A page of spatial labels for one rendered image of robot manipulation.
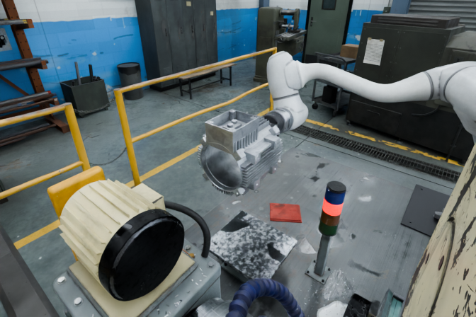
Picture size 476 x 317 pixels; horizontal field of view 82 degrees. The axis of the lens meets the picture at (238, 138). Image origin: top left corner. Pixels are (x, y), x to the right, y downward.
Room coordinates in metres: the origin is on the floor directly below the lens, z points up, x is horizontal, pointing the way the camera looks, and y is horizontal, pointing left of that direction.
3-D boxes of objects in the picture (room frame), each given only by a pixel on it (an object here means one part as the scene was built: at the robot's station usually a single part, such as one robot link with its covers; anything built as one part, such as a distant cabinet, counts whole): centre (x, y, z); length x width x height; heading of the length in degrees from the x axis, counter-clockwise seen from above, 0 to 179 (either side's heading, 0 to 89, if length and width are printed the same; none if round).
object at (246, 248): (0.73, -0.05, 0.86); 0.27 x 0.24 x 0.12; 52
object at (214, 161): (0.73, -0.01, 1.31); 0.20 x 0.19 x 0.19; 142
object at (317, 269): (0.69, -0.31, 1.01); 0.08 x 0.08 x 0.42; 52
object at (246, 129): (0.70, 0.02, 1.41); 0.12 x 0.11 x 0.07; 142
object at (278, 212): (1.01, -0.23, 0.80); 0.15 x 0.12 x 0.01; 85
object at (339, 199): (0.69, -0.31, 1.19); 0.06 x 0.06 x 0.04
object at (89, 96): (4.20, 2.41, 0.41); 0.52 x 0.47 x 0.82; 141
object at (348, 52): (4.32, -1.66, 0.50); 0.88 x 0.53 x 1.00; 124
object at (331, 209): (0.69, -0.31, 1.14); 0.06 x 0.06 x 0.04
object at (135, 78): (4.90, 1.94, 0.30); 0.39 x 0.39 x 0.60
